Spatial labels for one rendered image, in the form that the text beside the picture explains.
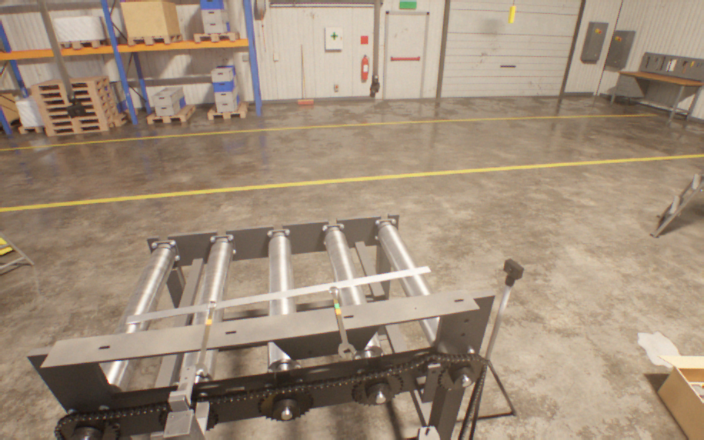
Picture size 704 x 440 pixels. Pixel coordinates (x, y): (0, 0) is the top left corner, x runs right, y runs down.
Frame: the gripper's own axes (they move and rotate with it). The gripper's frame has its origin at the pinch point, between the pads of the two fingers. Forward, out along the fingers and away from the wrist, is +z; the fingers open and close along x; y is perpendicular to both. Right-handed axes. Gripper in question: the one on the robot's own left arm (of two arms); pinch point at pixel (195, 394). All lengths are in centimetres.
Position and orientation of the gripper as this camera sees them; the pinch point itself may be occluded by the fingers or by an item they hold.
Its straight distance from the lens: 93.9
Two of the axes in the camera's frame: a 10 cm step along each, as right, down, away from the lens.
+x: 0.0, 8.7, 4.9
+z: -1.9, -4.9, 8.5
